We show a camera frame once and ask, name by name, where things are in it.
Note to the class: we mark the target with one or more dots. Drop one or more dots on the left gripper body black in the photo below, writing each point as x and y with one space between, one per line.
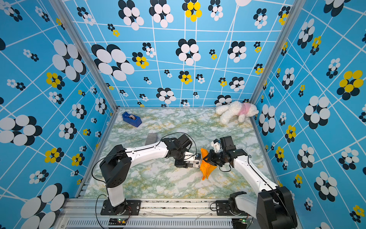
181 155

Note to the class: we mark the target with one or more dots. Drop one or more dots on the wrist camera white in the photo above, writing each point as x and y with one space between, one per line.
192 156
216 145

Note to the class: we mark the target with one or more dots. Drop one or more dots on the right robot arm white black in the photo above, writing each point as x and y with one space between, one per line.
274 208

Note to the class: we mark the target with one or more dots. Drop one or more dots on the newspaper print pouch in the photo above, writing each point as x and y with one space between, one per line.
193 164

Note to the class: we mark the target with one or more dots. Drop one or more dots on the white plush toy pink shirt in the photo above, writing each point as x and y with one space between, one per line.
242 110

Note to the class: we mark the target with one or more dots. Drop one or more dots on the orange towel cloth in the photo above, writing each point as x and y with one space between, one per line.
205 167

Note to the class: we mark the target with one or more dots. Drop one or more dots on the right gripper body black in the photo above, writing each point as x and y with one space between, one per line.
217 158

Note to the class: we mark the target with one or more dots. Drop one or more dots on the blue tape dispenser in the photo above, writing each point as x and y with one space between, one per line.
131 119

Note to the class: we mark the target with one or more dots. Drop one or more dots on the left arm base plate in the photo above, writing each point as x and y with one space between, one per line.
127 208

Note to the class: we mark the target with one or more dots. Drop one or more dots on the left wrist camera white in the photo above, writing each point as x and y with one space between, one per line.
192 156

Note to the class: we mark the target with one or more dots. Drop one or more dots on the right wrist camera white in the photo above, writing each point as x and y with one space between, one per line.
216 145

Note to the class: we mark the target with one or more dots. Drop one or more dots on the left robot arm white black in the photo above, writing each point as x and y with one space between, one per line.
116 165

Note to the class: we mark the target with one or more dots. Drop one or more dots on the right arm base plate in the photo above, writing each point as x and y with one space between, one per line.
226 208

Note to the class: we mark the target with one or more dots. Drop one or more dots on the aluminium frame rail front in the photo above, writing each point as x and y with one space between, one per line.
84 213

